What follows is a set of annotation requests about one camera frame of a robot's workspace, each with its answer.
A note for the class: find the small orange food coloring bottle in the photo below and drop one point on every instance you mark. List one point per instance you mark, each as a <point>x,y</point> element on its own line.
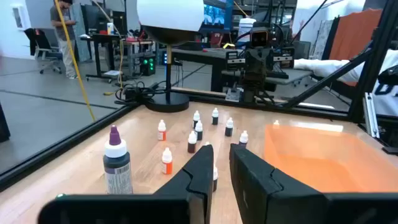
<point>167,163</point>
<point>161,132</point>

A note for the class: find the large purple-capped food coloring bottle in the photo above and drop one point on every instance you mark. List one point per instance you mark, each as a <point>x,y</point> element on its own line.
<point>117,168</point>

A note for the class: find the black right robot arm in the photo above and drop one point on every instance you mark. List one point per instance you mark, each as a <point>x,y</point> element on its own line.
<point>258,96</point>

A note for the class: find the silver metal bracket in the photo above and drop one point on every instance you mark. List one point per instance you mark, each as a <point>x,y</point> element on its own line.
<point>370,115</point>

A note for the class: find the black table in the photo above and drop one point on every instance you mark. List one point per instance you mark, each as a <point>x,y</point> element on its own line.
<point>199,55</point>

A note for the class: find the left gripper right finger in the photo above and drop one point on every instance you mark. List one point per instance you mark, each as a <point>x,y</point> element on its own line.
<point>258,186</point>

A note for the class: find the white globe lamp black base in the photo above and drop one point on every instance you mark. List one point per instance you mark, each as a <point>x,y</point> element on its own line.
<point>169,18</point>

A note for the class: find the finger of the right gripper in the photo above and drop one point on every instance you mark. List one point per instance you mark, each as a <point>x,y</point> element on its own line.
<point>251,74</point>
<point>266,74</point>

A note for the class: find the small dark red coloring bottle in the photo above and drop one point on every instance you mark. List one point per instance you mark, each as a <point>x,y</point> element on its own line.
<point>192,144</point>

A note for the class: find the black rounded device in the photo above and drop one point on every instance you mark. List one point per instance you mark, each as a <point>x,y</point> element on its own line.
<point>388,76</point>

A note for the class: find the person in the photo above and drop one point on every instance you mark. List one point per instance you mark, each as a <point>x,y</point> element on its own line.
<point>63,28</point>
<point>387,102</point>

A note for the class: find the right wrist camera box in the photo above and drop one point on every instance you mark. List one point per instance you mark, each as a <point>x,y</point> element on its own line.
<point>259,39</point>

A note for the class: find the monitor screen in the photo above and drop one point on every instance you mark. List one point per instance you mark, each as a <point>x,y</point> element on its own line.
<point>214,15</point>

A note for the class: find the small dark food coloring bottle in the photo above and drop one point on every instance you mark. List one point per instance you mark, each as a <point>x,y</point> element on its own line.
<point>198,132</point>
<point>196,119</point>
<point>214,117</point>
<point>243,137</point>
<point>229,129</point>

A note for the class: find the black desk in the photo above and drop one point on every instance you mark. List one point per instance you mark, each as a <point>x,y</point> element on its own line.
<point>102,38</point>

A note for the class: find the orange translucent plastic bin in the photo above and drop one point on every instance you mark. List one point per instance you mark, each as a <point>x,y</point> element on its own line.
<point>326,161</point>

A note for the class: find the orange panel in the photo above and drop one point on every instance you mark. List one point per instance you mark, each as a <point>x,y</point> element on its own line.
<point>354,34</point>

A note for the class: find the office chair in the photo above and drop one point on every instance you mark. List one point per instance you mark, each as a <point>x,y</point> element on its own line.
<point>40,40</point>

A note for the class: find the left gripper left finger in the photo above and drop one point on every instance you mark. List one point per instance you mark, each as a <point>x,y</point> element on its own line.
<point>199,174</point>

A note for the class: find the computer tower green lights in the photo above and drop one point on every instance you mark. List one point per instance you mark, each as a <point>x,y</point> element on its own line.
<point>147,65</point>

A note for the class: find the white plastic jug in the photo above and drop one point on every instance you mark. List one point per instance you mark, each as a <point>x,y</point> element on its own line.
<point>245,29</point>

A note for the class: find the white wall dispenser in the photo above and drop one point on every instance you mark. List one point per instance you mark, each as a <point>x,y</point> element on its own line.
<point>20,17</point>

